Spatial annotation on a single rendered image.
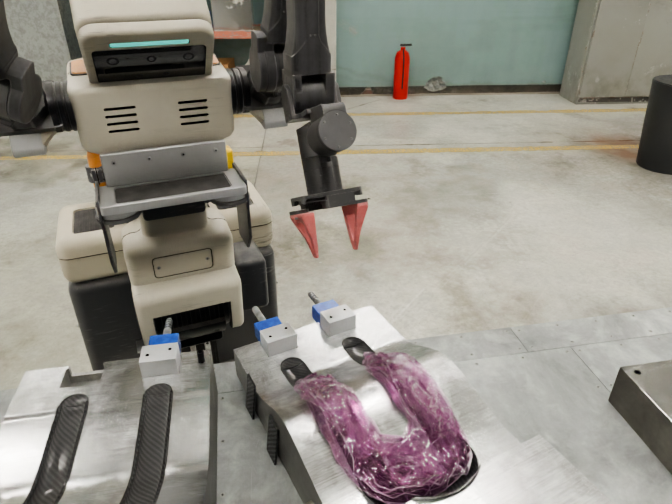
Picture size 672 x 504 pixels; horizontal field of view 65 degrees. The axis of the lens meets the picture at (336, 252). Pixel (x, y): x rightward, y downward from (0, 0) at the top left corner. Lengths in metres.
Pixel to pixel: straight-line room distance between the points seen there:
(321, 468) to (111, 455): 0.25
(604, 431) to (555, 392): 0.09
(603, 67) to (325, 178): 5.57
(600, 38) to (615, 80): 0.48
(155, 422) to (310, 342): 0.27
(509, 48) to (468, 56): 0.45
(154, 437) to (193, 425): 0.05
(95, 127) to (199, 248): 0.31
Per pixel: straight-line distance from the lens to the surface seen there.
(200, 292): 1.14
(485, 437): 0.73
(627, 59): 6.36
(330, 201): 0.81
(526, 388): 0.92
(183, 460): 0.70
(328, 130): 0.75
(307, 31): 0.81
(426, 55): 6.12
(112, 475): 0.71
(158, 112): 1.02
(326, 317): 0.88
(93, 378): 0.87
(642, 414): 0.90
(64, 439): 0.77
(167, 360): 0.78
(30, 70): 0.90
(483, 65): 6.31
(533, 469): 0.67
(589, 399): 0.94
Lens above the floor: 1.41
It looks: 30 degrees down
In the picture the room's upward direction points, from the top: straight up
